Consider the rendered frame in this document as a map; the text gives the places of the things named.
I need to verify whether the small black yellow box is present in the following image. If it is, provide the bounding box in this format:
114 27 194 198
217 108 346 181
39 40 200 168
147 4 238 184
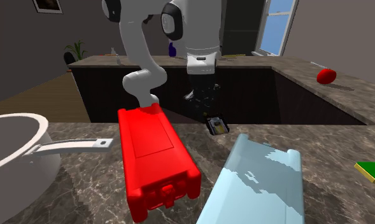
205 114 230 136

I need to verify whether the dark tall cabinet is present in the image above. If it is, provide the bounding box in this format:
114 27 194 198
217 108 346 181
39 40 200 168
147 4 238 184
220 0 266 57

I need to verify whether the red case with latch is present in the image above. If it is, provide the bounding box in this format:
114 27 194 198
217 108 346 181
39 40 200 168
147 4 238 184
117 103 202 223

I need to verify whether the white framed window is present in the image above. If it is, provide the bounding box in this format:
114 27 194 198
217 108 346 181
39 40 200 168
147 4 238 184
255 0 300 57

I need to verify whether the light blue clear tray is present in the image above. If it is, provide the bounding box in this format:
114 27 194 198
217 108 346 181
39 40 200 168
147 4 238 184
195 133 306 224

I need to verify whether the red tomato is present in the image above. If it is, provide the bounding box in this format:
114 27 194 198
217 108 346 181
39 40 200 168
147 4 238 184
316 68 337 85

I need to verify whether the green potted plant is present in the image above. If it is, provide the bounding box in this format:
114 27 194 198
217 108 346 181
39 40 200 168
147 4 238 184
64 39 88 62

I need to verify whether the black chair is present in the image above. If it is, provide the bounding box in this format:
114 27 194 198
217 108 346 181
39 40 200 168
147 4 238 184
63 52 76 66

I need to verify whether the framed wall picture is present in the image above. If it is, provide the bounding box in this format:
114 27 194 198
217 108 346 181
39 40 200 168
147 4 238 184
32 0 64 15

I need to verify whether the white pot with handle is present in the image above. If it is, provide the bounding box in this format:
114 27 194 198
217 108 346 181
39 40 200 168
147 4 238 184
0 113 115 224

